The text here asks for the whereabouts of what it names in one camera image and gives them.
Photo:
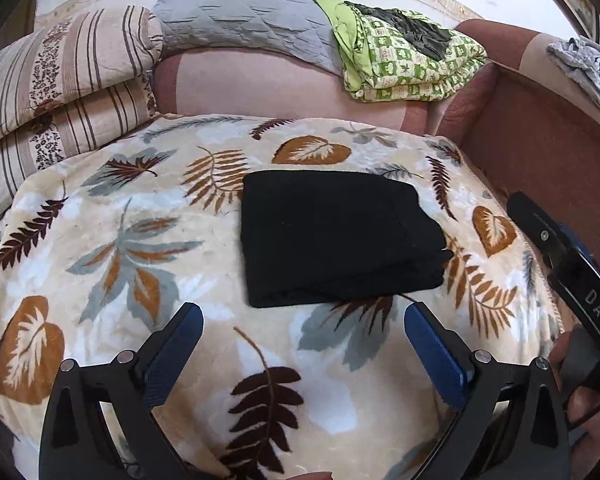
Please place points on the pink sofa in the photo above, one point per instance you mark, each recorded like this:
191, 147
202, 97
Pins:
280, 85

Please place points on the dark cloth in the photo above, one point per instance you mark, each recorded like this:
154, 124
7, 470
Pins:
415, 30

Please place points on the person's right hand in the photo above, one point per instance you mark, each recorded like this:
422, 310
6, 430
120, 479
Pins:
587, 407

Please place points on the leaf printed beige blanket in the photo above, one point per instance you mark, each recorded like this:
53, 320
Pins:
220, 270

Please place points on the green printed quilt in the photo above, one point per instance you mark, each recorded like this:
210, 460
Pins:
395, 70

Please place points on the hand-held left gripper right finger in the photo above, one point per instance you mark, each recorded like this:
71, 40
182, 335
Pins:
435, 355

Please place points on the grey crumpled cloth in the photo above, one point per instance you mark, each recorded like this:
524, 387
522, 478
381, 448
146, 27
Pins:
587, 67

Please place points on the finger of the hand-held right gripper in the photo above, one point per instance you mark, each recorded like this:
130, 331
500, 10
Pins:
535, 225

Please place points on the striped floral pillow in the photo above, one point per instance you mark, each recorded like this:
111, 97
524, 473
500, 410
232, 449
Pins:
70, 130
80, 55

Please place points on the grey quilted blanket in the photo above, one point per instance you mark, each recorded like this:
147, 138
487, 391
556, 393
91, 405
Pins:
240, 15

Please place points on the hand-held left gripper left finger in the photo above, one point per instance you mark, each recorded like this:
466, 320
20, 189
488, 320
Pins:
172, 355

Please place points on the black pants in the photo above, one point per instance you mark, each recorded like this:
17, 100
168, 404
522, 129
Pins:
330, 235

